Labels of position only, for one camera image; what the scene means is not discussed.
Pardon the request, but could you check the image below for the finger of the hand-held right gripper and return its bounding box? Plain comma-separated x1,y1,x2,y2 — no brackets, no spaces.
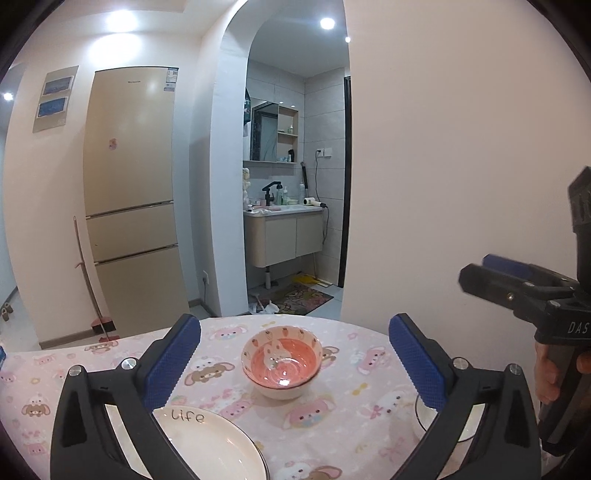
458,263,550,326
482,253,578,291

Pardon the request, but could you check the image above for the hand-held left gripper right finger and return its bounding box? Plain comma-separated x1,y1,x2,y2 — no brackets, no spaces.
389,313,542,480

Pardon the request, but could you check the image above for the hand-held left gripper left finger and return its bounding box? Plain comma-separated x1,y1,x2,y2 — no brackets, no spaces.
50,314,201,480

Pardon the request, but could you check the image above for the pink rabbit print bowl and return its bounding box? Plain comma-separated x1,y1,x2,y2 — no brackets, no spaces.
241,326,324,400

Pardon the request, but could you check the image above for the person's right hand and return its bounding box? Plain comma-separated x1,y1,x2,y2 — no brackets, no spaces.
534,339,563,404

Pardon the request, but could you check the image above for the white bowl with dark rim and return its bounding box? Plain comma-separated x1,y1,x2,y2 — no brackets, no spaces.
414,392,485,441

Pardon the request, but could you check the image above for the red dustpan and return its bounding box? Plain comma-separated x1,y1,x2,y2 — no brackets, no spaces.
90,315,120,343

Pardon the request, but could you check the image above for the pink printed tablecloth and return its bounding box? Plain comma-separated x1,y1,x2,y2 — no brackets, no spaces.
0,315,543,480

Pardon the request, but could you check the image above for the cat print plate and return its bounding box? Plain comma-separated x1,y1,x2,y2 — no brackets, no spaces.
106,404,271,480

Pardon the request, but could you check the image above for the patterned bath mat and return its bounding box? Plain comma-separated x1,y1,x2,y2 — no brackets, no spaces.
270,282,334,315

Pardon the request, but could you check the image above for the bathroom vanity cabinet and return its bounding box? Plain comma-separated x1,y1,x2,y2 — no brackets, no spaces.
243,205,324,289

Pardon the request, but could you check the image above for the dark framed glass door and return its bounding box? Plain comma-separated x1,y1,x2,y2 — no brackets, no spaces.
342,76,352,287

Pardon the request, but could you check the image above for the beige refrigerator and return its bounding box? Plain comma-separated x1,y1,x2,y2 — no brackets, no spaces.
83,65,191,340

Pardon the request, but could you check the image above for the mirror cabinet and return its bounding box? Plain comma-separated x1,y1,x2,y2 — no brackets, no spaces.
244,97,300,169

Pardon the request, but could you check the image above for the red handled broom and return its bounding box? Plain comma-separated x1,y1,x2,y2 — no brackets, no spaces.
71,215,112,340

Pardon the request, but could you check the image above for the wall poster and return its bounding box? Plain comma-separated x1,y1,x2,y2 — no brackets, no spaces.
32,65,79,134

